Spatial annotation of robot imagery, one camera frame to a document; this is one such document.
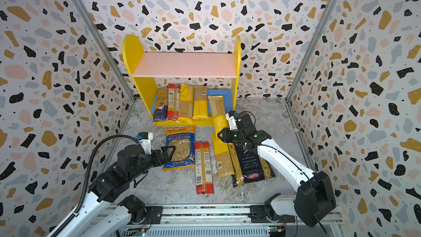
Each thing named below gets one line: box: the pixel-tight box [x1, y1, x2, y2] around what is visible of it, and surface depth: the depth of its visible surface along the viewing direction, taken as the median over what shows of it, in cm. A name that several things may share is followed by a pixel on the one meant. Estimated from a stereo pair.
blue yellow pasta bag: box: [152, 86, 169, 122], surface depth 96 cm
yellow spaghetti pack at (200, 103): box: [192, 86, 209, 120], surface depth 99 cm
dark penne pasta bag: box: [227, 142, 276, 188], surface depth 85 cm
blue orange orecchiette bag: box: [163, 124, 196, 173], surface depth 97 cm
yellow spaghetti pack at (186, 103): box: [177, 83, 195, 125], surface depth 97 cm
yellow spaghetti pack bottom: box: [207, 95, 229, 137], surface depth 85 cm
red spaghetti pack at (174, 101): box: [167, 83, 181, 122], surface depth 97 cm
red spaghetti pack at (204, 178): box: [194, 141, 215, 195], surface depth 87 cm
